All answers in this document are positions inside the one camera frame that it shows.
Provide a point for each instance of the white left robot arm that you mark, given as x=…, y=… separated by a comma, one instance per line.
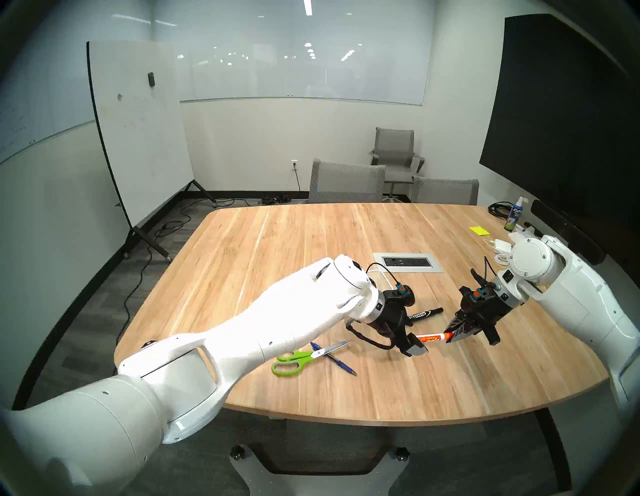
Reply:
x=200, y=360

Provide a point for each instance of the whiteboard cleaner spray bottle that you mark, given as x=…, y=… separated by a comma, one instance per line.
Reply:
x=514, y=217

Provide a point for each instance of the orange white dry-erase marker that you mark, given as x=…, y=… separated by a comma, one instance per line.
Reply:
x=432, y=338

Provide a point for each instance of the yellow sticky note pad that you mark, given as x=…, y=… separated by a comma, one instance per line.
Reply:
x=479, y=230

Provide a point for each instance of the grey mesh-back chair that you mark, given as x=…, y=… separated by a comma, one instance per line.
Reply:
x=445, y=192
x=345, y=182

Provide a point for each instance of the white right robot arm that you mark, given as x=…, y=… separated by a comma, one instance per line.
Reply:
x=575, y=300

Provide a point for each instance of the grey armrest swivel chair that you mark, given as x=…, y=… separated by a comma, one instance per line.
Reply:
x=395, y=145

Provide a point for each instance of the large black wall screen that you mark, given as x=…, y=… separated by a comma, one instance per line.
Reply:
x=560, y=125

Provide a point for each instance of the blue ballpoint pen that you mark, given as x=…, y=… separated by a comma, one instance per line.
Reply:
x=345, y=368

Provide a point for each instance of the black permanent marker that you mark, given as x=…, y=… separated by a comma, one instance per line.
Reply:
x=430, y=313

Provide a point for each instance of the wall mounted glass whiteboard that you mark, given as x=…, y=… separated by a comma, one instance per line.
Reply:
x=310, y=70

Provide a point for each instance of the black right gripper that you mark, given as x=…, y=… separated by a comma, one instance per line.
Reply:
x=487, y=312

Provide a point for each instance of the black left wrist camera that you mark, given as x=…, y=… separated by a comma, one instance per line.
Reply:
x=406, y=296

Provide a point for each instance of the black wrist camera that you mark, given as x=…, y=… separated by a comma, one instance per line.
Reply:
x=406, y=296
x=469, y=296

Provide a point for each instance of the rolling whiteboard on stand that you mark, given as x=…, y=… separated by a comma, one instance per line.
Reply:
x=140, y=135

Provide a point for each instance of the black video sound bar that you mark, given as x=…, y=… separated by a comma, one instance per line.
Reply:
x=565, y=227

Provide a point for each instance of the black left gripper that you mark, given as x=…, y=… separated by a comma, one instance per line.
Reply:
x=392, y=320

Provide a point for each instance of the grey table power outlet panel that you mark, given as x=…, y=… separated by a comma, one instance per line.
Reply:
x=407, y=261

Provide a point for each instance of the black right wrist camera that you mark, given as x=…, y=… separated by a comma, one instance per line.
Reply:
x=469, y=296

